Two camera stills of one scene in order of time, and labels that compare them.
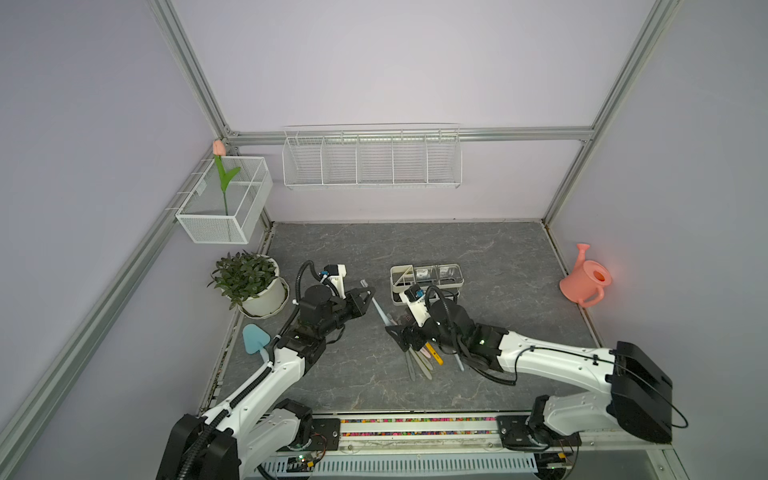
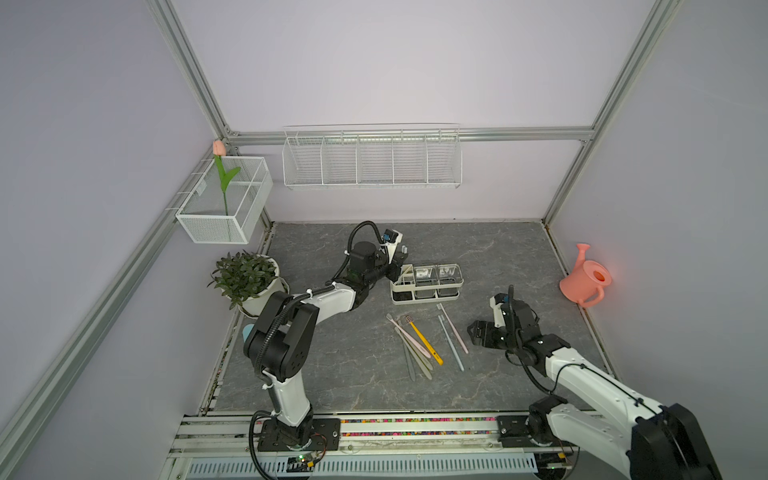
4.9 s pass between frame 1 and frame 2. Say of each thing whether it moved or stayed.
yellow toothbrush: stayed
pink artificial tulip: stayed
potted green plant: stayed
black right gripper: moved
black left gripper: moved
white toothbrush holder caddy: stayed
